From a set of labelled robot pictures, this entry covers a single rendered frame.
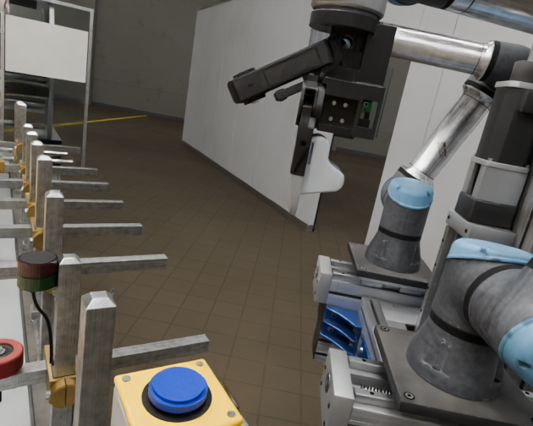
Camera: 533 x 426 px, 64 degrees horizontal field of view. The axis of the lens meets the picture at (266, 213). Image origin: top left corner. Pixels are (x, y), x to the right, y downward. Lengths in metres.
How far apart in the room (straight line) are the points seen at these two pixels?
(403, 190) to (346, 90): 0.73
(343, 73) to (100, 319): 0.40
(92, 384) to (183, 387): 0.31
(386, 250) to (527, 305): 0.62
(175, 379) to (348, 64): 0.34
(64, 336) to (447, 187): 2.97
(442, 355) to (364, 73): 0.47
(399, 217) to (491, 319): 0.58
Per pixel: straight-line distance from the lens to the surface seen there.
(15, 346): 0.94
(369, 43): 0.47
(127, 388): 0.33
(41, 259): 0.80
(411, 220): 1.17
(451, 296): 0.73
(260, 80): 0.46
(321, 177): 0.46
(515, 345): 0.60
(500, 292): 0.64
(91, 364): 0.60
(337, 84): 0.44
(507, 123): 0.95
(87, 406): 0.64
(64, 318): 0.85
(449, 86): 3.58
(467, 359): 0.75
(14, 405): 1.26
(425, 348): 0.77
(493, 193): 0.96
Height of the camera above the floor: 1.43
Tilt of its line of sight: 16 degrees down
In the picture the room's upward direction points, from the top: 10 degrees clockwise
